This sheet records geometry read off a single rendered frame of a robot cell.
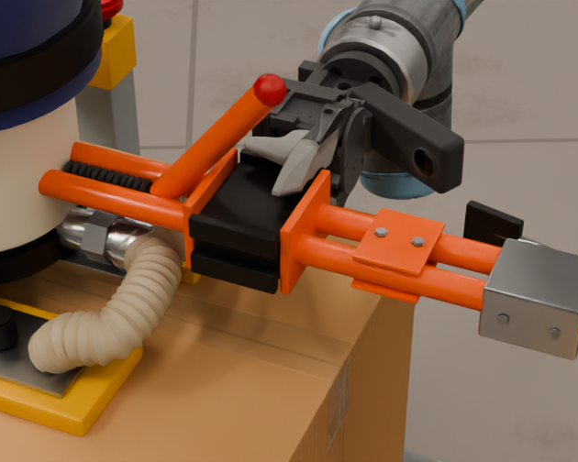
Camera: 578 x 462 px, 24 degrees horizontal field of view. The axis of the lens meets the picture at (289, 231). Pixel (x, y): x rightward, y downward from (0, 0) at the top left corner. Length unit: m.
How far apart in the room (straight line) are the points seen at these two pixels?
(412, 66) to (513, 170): 2.01
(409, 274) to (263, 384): 0.17
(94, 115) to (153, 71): 1.80
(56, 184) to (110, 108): 0.65
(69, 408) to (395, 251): 0.27
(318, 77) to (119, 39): 0.56
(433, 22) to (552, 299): 0.36
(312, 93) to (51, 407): 0.32
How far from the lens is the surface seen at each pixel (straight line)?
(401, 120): 1.06
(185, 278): 1.13
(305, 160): 0.98
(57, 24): 0.96
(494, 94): 3.41
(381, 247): 0.95
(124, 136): 1.72
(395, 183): 1.28
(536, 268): 0.94
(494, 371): 2.62
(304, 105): 1.07
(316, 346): 1.08
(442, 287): 0.93
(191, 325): 1.10
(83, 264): 1.10
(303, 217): 0.96
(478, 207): 0.99
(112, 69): 1.64
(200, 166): 0.98
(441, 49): 1.20
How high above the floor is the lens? 1.80
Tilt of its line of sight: 38 degrees down
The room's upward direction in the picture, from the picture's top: straight up
